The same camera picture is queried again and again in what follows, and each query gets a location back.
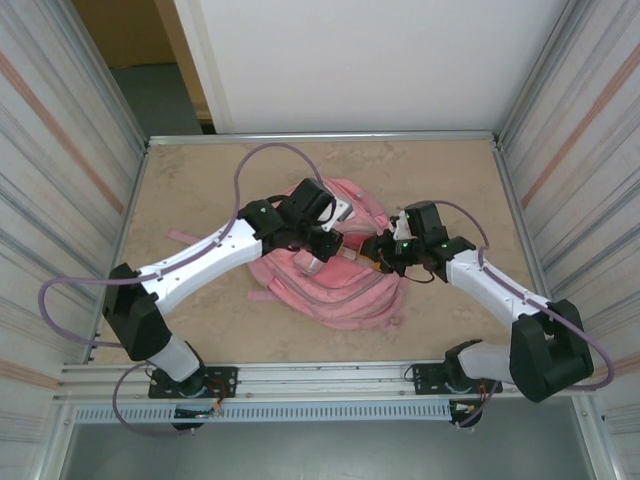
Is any pink student backpack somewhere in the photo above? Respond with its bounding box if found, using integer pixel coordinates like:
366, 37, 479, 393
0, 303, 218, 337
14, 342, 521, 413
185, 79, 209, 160
167, 177, 405, 331

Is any brown wooden door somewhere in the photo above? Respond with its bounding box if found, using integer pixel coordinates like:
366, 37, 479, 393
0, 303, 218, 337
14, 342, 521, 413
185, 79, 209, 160
72, 0, 211, 121

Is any aluminium frame rail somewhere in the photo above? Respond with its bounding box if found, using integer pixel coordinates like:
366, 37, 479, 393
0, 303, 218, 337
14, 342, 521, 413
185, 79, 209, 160
146, 130, 503, 147
492, 139, 571, 359
89, 142, 151, 364

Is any long aluminium base rail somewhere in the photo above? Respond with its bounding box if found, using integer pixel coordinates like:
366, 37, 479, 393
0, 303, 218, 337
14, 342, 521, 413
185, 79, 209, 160
52, 355, 599, 404

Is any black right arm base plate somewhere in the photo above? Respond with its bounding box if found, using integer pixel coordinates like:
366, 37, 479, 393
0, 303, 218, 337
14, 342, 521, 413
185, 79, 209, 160
408, 362, 504, 398

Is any slotted grey cable duct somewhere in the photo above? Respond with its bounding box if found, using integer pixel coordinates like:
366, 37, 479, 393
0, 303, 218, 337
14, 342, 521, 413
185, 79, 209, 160
73, 402, 451, 425

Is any white door frame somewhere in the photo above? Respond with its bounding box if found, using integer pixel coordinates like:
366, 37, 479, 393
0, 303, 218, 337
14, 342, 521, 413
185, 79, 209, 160
172, 0, 236, 136

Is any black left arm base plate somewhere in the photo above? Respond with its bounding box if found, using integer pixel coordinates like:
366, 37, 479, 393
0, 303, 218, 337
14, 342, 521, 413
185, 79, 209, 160
148, 366, 240, 400

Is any aluminium frame post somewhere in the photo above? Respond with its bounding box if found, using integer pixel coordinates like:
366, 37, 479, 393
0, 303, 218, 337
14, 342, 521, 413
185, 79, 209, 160
497, 0, 589, 146

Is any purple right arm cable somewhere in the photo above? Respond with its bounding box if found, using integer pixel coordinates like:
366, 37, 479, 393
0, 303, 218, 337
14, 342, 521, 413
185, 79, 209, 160
432, 200, 616, 430

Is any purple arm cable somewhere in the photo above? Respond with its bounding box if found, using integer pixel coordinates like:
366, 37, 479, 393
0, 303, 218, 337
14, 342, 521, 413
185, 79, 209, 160
38, 143, 321, 437
432, 200, 616, 430

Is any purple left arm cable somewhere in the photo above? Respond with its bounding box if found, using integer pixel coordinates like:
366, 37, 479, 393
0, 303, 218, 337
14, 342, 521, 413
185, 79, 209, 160
38, 143, 321, 437

